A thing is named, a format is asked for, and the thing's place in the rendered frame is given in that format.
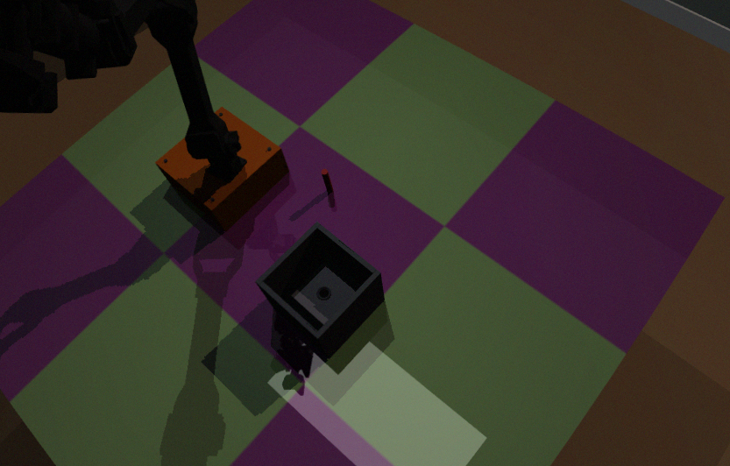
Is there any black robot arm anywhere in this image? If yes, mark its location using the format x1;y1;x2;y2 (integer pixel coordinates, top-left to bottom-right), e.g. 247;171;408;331
57;0;247;183

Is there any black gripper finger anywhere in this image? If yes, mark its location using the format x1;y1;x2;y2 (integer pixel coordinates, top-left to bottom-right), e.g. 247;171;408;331
0;48;46;94

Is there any dark red peg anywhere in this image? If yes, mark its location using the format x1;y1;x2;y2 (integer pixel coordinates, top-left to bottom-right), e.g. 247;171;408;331
321;169;333;193

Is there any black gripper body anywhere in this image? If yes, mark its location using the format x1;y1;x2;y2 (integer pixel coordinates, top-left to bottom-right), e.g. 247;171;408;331
0;0;83;114

